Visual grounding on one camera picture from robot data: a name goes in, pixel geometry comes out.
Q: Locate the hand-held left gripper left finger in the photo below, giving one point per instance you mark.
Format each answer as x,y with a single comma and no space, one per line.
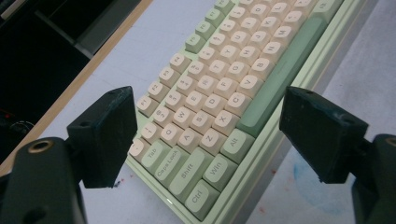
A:
102,143

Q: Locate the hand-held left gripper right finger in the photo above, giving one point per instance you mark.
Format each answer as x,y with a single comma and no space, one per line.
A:
323,140

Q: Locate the green mechanical keyboard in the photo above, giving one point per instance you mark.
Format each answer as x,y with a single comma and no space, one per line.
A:
264,102

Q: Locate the dark metal rack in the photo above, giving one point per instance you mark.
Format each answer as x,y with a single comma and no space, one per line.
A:
40,56

